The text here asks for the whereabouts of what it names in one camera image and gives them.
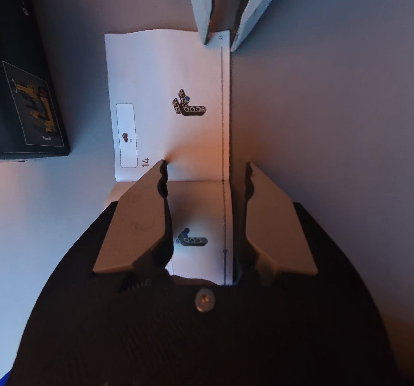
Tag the white lego instruction booklet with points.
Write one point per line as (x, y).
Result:
(168, 107)

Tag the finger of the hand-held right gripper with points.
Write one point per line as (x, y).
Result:
(258, 7)
(200, 1)

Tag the blue object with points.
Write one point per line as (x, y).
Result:
(4, 376)

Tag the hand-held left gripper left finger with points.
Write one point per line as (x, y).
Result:
(142, 221)

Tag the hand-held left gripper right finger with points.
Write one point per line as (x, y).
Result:
(278, 227)

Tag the black lego set box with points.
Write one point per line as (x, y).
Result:
(26, 78)

